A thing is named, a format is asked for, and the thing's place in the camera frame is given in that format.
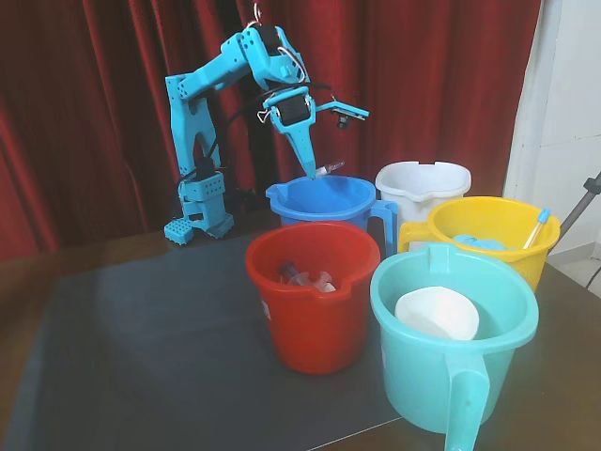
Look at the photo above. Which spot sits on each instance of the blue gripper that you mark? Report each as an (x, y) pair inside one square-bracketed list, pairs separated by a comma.
[(292, 111)]

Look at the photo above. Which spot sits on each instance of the small glass vial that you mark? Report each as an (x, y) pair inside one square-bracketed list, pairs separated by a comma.
[(331, 167)]

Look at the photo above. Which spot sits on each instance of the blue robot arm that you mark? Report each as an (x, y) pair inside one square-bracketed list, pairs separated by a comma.
[(188, 136)]

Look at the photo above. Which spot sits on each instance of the white plastic bucket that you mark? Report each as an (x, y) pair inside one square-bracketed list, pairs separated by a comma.
[(413, 183)]

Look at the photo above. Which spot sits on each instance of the syringe with dark plunger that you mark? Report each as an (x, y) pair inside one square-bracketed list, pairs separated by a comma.
[(290, 271)]

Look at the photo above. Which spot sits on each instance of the clear plastic syringe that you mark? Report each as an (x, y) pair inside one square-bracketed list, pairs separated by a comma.
[(319, 283)]

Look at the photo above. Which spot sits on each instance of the red curtain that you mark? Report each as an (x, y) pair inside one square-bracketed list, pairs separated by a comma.
[(422, 70)]

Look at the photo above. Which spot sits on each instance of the white sticker label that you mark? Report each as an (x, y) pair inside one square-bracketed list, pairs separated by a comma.
[(265, 307)]

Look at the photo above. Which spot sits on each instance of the red plastic bucket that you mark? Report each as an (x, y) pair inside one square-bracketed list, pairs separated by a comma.
[(319, 338)]

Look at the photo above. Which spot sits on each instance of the blue crumpled glove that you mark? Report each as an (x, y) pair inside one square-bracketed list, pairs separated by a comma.
[(483, 243)]

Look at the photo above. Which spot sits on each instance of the white paper bowl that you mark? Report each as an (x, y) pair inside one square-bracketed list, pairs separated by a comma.
[(436, 310)]

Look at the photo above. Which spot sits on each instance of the tube with blue cap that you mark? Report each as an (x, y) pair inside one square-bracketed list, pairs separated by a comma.
[(543, 217)]

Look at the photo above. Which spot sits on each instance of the grey tripod leg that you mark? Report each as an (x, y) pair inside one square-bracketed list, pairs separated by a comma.
[(582, 202)]

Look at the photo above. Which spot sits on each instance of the dark grey mat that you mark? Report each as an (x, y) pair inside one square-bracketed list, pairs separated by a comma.
[(117, 399)]

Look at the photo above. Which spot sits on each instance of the wrist camera on blue mount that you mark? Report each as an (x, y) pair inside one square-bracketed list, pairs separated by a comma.
[(349, 113)]

